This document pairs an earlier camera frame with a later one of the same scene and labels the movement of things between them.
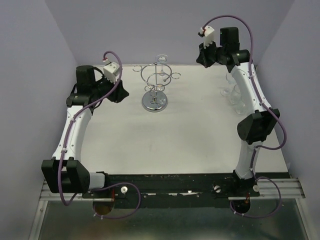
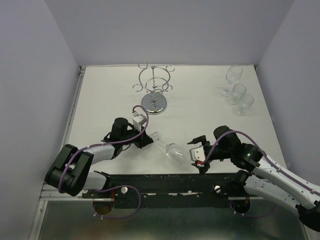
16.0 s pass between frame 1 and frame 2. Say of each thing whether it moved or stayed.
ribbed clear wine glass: stayed
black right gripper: moved
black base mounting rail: stayed
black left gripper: moved
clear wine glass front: stayed
